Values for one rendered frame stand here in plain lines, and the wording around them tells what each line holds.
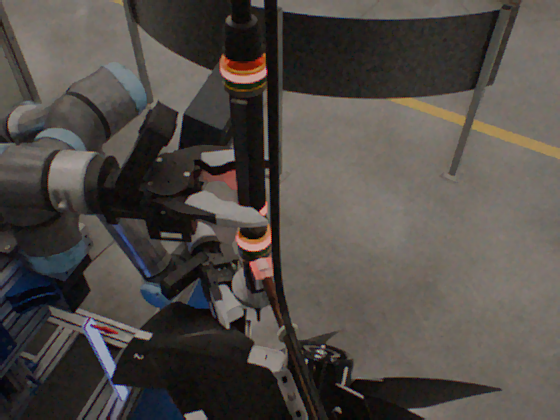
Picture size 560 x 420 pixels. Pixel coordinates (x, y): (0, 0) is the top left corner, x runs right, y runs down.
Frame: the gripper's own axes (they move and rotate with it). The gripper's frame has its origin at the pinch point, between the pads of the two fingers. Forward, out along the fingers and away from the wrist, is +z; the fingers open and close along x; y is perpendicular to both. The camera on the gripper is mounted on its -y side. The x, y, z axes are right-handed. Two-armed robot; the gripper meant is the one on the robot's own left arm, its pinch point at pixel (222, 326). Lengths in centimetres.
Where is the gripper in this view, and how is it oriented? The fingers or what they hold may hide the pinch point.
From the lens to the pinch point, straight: 106.1
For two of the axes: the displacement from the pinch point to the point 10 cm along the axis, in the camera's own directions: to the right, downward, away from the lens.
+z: 3.5, 7.0, -6.3
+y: 9.3, -1.8, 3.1
